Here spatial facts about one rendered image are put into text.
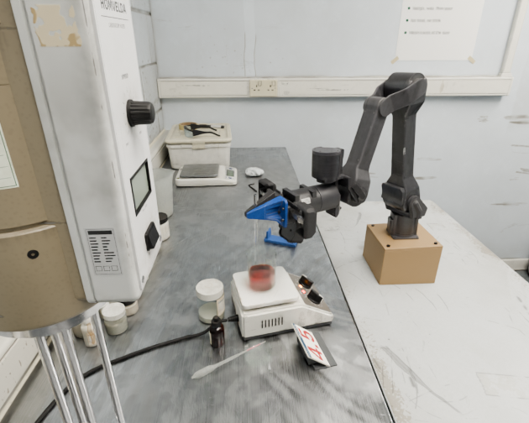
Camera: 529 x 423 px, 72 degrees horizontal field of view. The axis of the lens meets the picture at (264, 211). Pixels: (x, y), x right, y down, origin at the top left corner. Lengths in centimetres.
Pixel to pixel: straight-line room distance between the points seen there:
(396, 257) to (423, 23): 154
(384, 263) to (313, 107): 133
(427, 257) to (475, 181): 168
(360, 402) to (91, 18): 66
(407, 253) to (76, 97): 84
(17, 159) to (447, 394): 72
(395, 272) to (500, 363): 28
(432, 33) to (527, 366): 175
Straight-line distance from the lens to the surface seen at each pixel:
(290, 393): 72
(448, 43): 233
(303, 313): 79
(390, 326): 87
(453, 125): 243
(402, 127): 88
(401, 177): 92
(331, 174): 74
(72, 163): 23
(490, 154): 261
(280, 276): 82
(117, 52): 24
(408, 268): 98
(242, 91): 203
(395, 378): 77
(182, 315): 87
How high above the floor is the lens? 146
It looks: 25 degrees down
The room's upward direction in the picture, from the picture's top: straight up
